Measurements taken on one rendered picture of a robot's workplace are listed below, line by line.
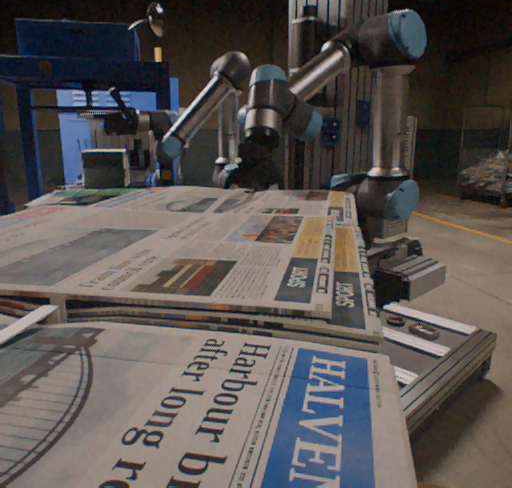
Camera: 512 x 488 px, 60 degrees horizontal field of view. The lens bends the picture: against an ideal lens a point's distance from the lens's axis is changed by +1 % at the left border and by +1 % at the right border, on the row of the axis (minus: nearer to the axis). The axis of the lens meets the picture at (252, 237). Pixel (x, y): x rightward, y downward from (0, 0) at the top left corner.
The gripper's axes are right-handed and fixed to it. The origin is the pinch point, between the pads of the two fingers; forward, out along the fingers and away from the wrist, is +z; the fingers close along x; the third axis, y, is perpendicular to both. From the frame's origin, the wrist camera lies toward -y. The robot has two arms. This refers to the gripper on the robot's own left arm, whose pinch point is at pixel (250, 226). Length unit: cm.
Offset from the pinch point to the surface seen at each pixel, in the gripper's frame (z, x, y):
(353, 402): 26, -17, -60
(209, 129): -466, 276, 753
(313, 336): 23, -16, -53
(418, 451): 49, -49, 115
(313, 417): 27, -16, -61
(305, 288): 20, -15, -51
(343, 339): 23, -17, -53
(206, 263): 19, -7, -48
